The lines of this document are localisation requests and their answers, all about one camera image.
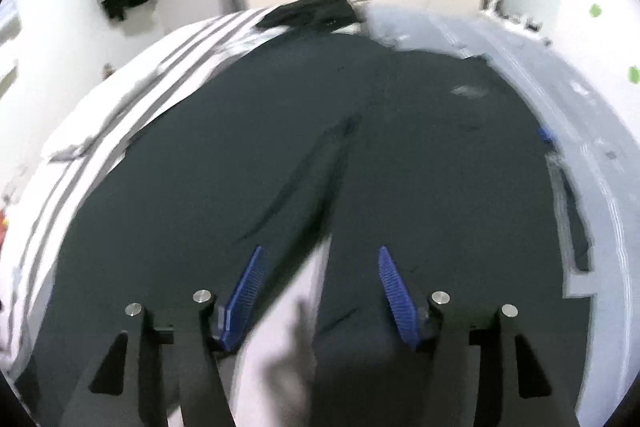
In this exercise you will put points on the black pants with grey trim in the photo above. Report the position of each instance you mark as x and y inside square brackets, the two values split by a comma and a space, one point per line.
[400, 157]

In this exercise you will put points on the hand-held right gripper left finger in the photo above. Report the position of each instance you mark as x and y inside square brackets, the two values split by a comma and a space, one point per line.
[245, 292]

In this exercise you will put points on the striped star print bed sheet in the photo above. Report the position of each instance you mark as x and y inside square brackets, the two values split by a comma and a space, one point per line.
[525, 52]

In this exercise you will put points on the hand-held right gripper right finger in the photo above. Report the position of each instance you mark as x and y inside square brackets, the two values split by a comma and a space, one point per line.
[397, 297]

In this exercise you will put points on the black jacket on bed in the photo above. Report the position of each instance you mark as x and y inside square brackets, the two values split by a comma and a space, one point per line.
[320, 9]

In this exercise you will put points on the white headboard with green stickers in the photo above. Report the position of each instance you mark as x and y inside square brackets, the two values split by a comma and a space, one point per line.
[610, 42]

